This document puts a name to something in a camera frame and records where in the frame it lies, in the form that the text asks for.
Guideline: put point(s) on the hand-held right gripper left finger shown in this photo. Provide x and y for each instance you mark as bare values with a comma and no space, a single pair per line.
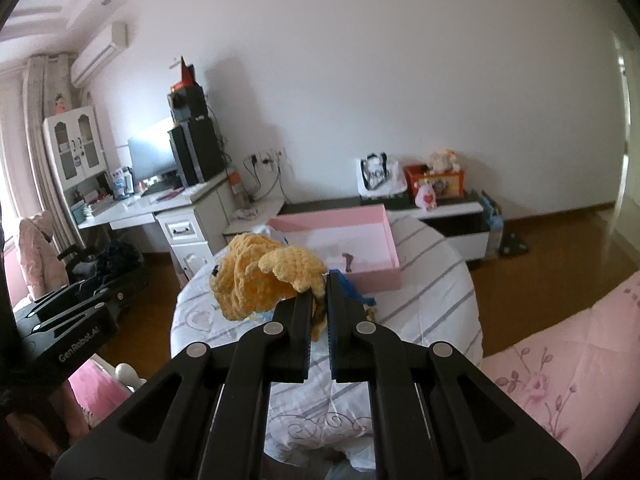
295,330

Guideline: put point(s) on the cream plush toy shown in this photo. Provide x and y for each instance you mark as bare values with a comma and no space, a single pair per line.
442,160

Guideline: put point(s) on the yellow crochet toy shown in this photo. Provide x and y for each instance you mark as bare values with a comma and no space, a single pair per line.
250,280

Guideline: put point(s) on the black keyboard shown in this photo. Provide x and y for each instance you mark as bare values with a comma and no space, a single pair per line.
160,187

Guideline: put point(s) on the black speakers stack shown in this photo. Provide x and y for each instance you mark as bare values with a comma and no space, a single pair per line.
197,152

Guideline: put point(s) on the small doll figurine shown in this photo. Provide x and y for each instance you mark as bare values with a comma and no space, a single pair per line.
61,105

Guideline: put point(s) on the pink floral bedsheet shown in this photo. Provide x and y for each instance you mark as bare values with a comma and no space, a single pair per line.
550,360

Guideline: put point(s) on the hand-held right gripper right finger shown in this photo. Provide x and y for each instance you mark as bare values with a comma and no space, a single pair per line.
332,325

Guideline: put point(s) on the red toy storage box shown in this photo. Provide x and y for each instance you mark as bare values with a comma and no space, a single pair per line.
450,185

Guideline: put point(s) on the white glass-door hutch cabinet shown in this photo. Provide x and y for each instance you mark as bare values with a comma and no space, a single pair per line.
75,116

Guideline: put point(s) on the white door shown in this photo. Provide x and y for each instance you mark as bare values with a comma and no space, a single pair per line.
625,160

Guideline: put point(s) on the small black stand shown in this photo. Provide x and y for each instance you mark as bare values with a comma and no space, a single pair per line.
514,247

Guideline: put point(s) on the small pink plush doll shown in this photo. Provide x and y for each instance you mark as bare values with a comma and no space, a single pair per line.
426,197

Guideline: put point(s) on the round table with striped cloth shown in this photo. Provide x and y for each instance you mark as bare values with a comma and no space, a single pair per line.
425,310

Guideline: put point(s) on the white rounded object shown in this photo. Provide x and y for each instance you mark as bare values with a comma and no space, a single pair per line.
127,375

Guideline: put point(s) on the black and white low cabinet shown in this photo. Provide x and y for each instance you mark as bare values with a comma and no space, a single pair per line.
320,206

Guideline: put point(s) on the small patterned packet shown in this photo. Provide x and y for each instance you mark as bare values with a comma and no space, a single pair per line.
246,214

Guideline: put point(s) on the small pink-brown item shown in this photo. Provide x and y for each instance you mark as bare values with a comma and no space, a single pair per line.
348,262

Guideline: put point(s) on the black computer monitor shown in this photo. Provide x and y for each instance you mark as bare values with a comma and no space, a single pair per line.
150,152

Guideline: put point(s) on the pink box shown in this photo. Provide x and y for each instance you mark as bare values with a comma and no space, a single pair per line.
340,217

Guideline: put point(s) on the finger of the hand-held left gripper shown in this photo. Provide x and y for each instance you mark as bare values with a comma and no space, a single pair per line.
60,300
85,310

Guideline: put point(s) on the light blue box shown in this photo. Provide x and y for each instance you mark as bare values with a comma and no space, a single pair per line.
495,230

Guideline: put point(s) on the dark blue knitted item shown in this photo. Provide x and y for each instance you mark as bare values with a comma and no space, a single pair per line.
357,294

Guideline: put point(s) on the white tote bag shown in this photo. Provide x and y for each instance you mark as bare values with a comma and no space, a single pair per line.
395,175

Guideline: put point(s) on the white desk with drawers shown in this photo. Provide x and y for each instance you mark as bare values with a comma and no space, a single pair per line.
140,205

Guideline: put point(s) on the dark clothing pile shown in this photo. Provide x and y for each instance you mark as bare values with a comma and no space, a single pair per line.
120,260

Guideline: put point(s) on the white printed baby clothes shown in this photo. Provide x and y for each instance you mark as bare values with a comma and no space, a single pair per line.
272,232

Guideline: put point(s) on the beige curtain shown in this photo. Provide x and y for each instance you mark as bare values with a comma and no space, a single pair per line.
40,110

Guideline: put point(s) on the blue and white package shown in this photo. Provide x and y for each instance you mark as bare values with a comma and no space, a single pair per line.
123,182

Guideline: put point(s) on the black speaker box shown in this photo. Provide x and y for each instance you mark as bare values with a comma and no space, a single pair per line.
192,102

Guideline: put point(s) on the bottle with orange label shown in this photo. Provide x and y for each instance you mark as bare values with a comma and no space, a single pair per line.
235,179

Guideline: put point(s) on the white wall air conditioner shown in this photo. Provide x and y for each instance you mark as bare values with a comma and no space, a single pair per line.
97,57

